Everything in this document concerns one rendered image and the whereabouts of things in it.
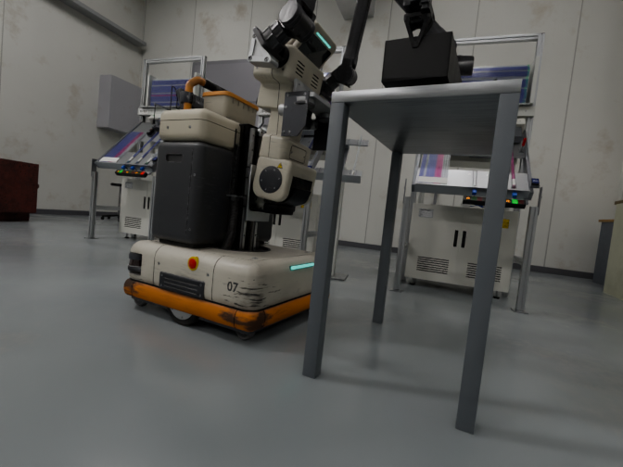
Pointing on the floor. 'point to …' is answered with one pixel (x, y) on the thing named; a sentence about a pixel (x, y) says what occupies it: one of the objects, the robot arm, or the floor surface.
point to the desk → (603, 251)
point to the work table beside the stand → (499, 178)
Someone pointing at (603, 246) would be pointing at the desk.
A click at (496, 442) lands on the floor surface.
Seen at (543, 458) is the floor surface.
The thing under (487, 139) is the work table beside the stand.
